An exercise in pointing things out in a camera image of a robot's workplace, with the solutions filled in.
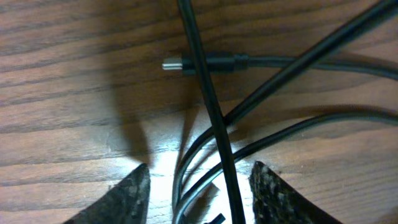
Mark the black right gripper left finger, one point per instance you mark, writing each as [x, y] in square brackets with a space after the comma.
[127, 202]

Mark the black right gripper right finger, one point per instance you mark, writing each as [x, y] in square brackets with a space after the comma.
[275, 201]

